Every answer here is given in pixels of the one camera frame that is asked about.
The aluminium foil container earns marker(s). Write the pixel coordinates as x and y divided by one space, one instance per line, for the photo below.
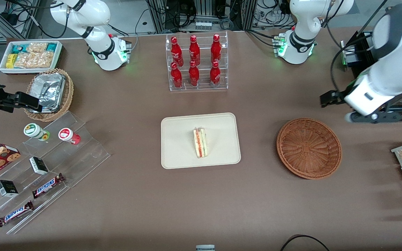
49 90

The green lid white cup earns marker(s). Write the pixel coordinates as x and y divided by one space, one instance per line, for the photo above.
32 130

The clear acrylic bottle rack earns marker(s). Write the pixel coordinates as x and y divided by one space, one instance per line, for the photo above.
202 85

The snickers chocolate bar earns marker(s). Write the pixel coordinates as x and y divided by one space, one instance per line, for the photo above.
15 213
47 185

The aluminium frame rack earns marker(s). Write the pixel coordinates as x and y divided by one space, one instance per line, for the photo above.
159 17

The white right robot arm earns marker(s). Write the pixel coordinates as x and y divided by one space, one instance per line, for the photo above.
103 52

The red lid white cup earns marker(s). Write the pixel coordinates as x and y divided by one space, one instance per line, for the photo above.
66 134

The clear acrylic stepped display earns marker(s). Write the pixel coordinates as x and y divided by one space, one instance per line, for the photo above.
82 157

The small black box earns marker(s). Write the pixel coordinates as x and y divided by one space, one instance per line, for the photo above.
7 188
39 165

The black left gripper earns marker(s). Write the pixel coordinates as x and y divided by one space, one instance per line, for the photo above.
340 96

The clear bag of crackers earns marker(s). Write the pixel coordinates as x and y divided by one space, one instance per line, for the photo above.
33 60

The round brown wicker basket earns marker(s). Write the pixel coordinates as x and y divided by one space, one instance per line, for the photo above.
309 148

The white plastic snack bin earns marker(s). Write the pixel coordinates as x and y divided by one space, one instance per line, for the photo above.
4 68

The triangle sandwich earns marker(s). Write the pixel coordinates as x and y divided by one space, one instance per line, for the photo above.
201 143

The small grey object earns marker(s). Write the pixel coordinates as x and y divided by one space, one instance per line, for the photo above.
205 248

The teal snack pack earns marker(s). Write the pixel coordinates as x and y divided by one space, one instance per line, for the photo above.
20 47

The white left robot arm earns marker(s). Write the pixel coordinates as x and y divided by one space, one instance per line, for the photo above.
393 52

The yellow snack bar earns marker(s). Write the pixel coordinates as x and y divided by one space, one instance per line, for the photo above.
10 61

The oval light wicker basket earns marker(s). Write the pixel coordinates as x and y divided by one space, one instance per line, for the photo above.
69 90

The cream rectangular tray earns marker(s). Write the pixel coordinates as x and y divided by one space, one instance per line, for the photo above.
176 143

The red cola bottle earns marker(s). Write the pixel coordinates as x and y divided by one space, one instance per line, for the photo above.
216 48
193 75
215 75
194 50
176 50
176 76

